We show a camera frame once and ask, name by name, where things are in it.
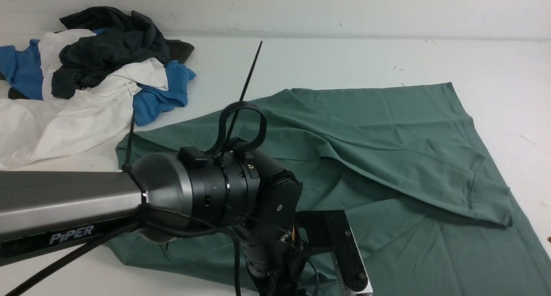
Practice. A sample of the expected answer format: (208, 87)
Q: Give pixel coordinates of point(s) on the green long-sleeve shirt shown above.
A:
(431, 214)

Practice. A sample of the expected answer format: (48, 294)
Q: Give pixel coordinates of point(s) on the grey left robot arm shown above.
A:
(239, 191)

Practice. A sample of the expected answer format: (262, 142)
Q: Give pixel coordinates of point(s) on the white crumpled shirt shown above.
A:
(33, 130)

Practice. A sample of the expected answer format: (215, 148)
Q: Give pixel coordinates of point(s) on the blue crumpled shirt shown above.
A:
(22, 71)

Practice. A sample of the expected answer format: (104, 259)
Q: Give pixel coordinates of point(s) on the dark grey crumpled garment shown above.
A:
(117, 39)

